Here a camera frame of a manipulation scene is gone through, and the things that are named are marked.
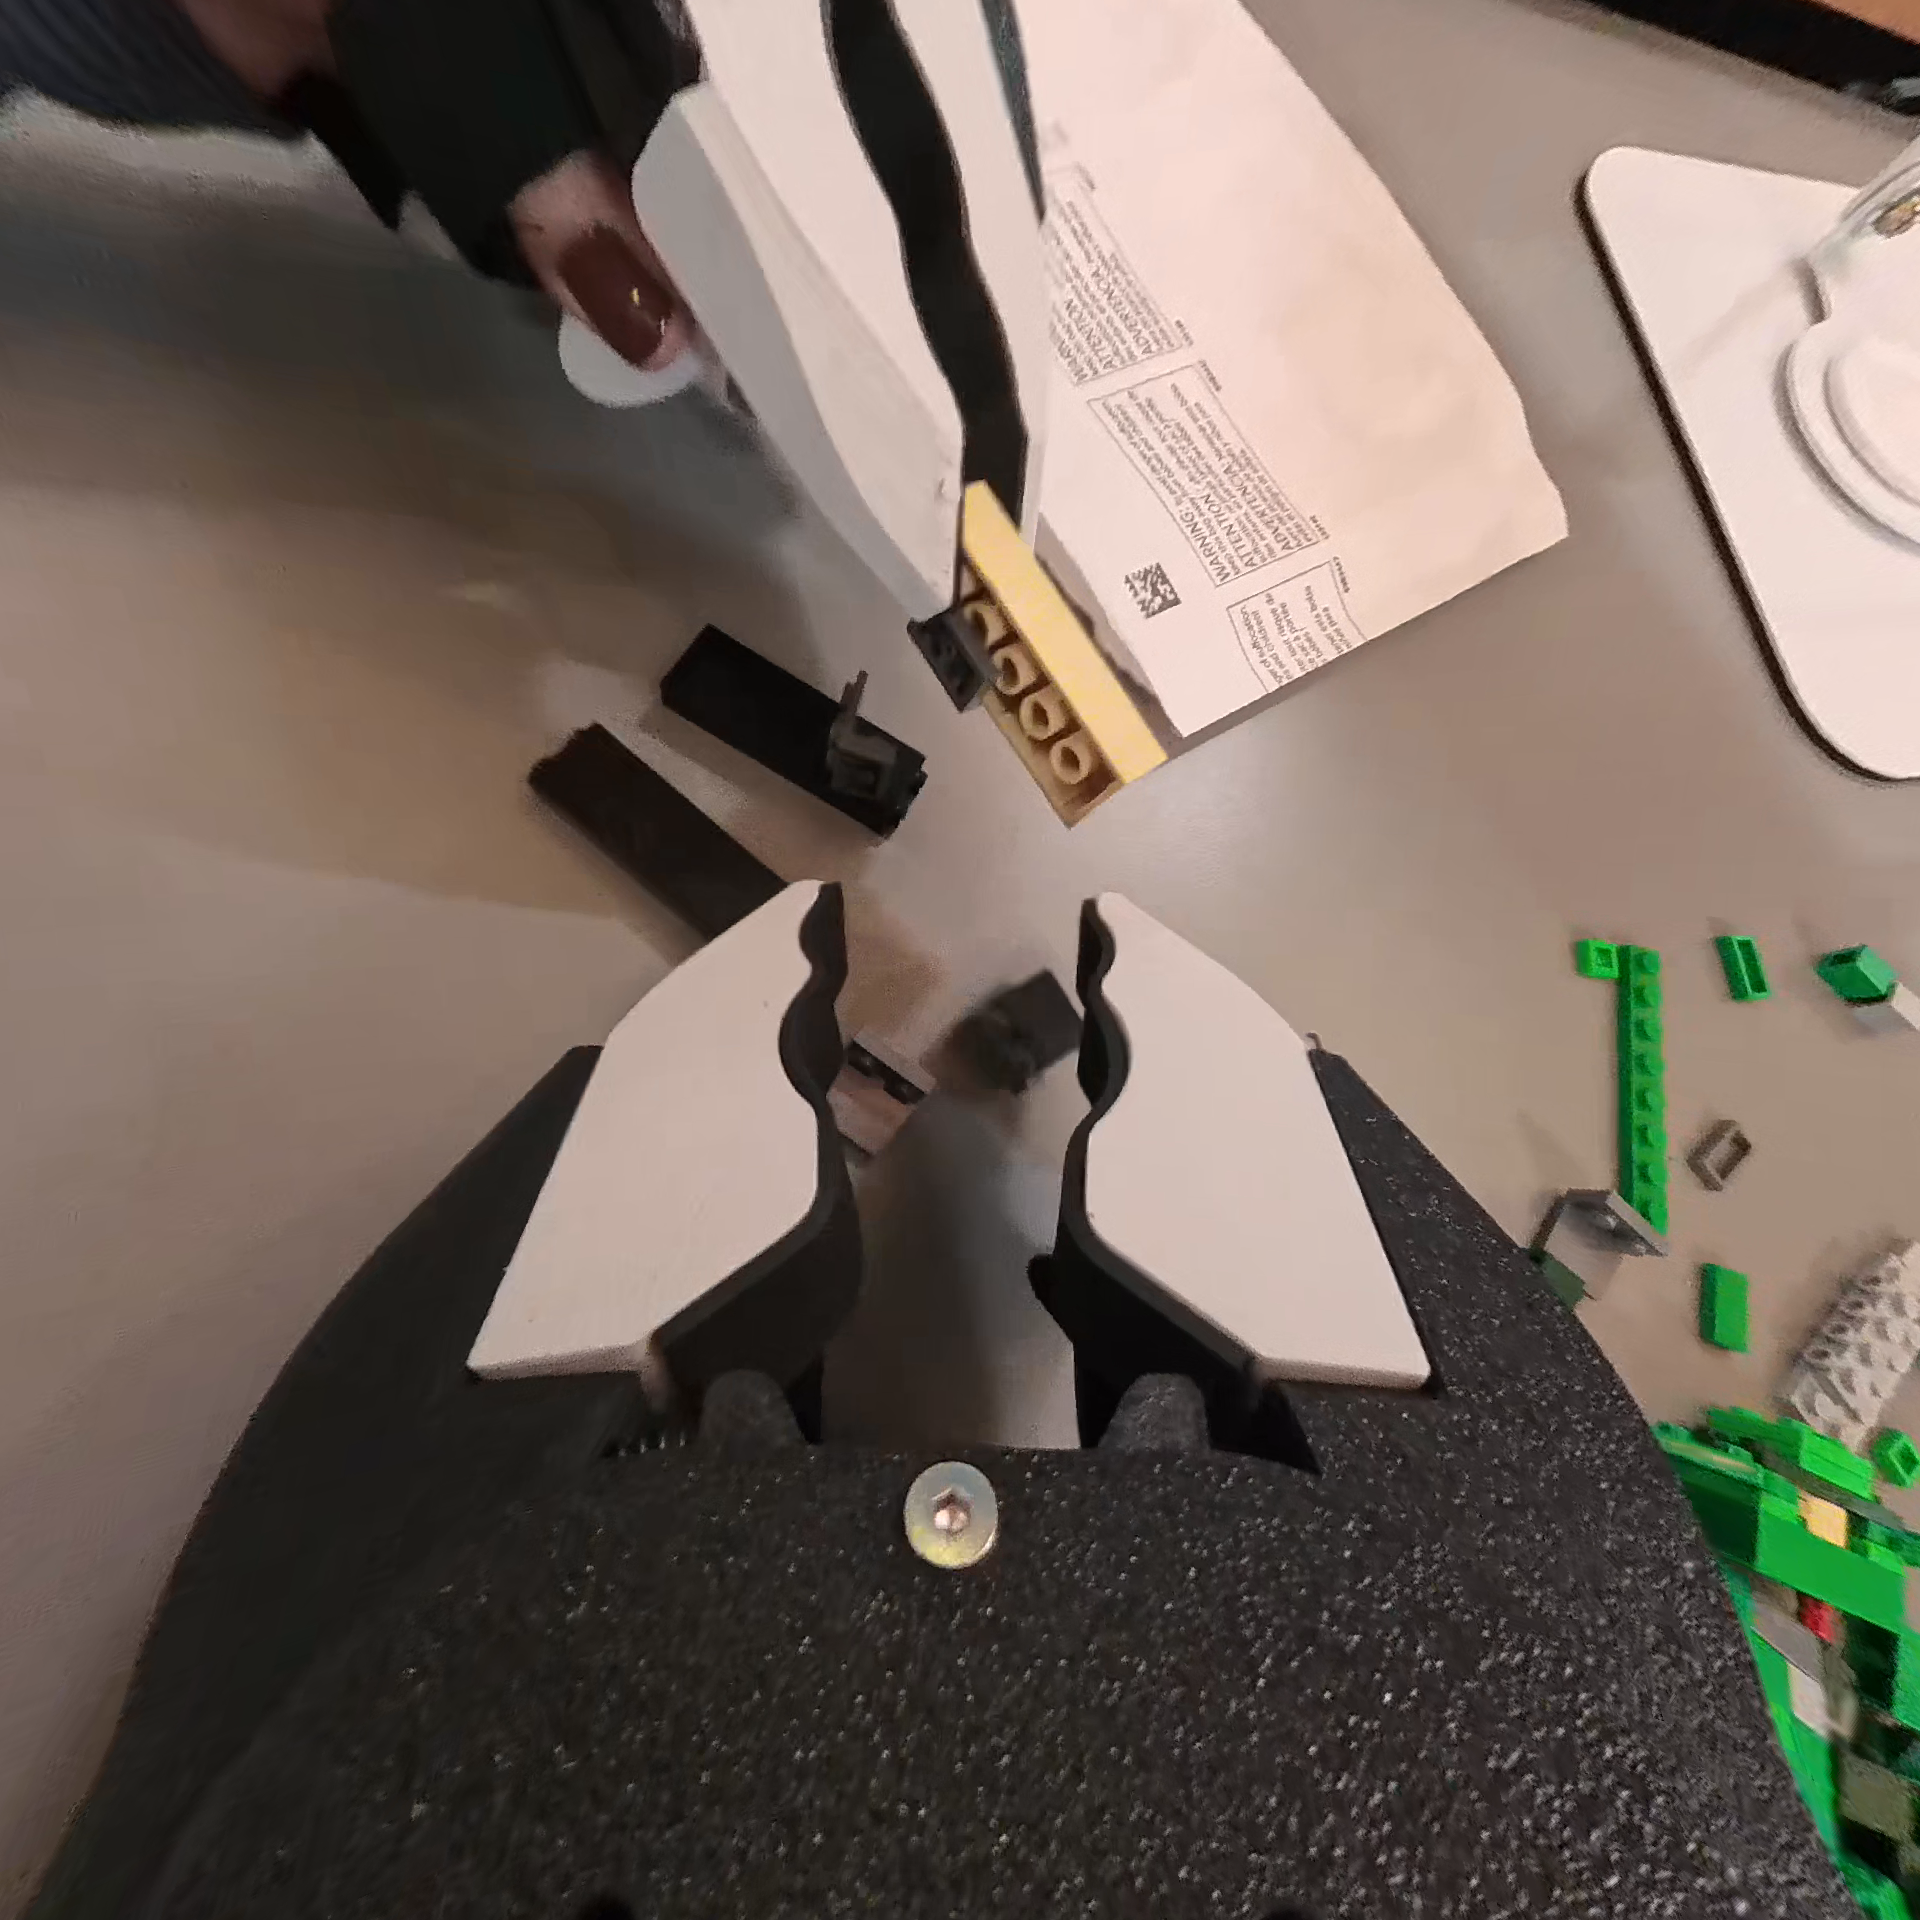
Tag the small dark grey brick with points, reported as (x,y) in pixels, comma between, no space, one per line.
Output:
(1012,1036)
(948,657)

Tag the white printed paper bag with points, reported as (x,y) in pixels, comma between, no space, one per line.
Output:
(1319,376)

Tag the long green studded plate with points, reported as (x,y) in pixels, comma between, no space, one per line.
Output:
(1642,1096)

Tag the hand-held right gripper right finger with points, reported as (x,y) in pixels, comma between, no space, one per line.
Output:
(1243,1184)

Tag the white book stand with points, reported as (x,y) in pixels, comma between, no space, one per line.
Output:
(1695,376)

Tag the grey green small brick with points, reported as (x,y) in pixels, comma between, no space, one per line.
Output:
(1598,1231)

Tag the tiny green plate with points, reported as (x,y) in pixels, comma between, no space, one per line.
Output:
(1594,956)

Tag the tan studded plate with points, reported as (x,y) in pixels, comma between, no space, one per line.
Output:
(1050,674)

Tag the person's left hand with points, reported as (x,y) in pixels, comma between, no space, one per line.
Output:
(600,284)

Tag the black tall brick column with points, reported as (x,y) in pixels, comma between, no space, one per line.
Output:
(630,819)
(734,698)

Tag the dark grey hollow tile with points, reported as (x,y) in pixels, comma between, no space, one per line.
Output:
(1698,1162)

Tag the grey desk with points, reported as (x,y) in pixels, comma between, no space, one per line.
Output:
(299,674)

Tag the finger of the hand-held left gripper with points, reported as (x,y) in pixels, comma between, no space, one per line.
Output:
(998,36)
(779,225)

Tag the pile of green bricks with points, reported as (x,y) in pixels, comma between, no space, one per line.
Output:
(1785,1530)

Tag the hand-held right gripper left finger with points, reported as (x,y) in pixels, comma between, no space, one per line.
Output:
(674,1184)

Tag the small green plate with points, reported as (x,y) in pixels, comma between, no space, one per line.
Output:
(1742,967)
(1723,1308)

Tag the dark grey clip brick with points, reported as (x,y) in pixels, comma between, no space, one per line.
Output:
(870,763)

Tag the green brick with grey cap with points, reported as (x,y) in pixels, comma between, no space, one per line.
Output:
(1856,973)

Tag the light grey studded plate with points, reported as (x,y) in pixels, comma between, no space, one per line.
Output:
(1860,1335)

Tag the person's left forearm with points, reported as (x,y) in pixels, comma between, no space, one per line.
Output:
(89,44)

